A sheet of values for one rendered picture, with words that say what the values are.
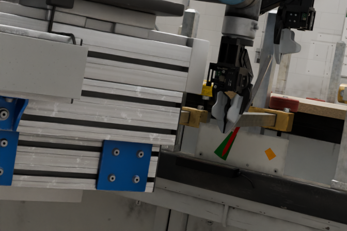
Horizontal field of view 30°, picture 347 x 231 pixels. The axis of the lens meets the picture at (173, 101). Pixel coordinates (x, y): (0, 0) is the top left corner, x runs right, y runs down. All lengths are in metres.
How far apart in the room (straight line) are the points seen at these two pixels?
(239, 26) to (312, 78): 7.87
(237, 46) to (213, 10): 8.55
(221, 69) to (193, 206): 0.59
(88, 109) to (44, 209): 1.48
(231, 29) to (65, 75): 0.64
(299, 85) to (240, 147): 7.54
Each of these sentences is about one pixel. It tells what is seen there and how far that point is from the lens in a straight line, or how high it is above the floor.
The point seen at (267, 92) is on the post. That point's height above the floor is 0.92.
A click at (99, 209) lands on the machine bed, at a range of 2.31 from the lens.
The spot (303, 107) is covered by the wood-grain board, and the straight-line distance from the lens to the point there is 1.91.
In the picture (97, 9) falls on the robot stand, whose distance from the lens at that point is 0.98.
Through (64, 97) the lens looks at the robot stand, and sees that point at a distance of 0.84.
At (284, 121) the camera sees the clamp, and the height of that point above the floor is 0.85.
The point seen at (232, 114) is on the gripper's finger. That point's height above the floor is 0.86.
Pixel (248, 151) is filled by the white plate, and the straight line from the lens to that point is 1.77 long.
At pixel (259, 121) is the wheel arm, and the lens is 1.62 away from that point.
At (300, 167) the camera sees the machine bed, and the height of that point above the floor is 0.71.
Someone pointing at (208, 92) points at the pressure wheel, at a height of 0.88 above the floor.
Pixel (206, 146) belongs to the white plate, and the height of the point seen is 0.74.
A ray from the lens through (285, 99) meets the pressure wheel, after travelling 1.81.
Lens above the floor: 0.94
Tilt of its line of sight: 3 degrees down
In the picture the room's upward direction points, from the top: 9 degrees clockwise
